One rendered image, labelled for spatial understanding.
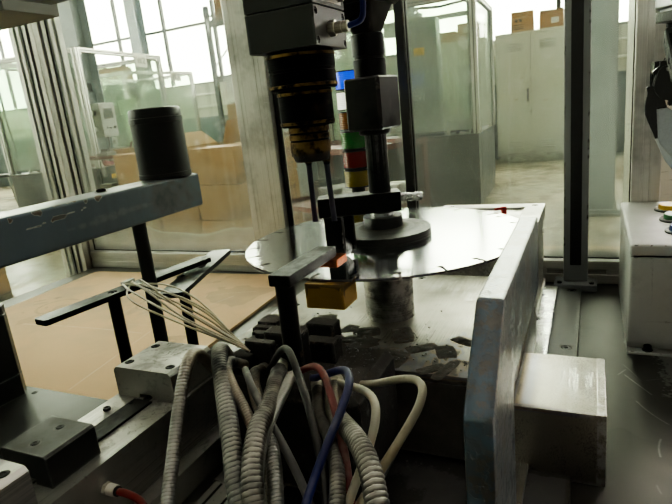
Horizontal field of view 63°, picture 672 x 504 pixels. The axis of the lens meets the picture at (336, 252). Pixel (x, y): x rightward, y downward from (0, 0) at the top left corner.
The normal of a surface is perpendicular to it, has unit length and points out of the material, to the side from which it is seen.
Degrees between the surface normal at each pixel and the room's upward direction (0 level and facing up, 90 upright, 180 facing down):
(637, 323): 90
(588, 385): 0
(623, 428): 0
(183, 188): 90
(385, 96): 90
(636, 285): 90
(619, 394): 0
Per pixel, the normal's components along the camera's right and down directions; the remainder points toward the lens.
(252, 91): -0.40, 0.27
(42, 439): -0.11, -0.96
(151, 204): 0.91, 0.01
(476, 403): -0.36, -0.49
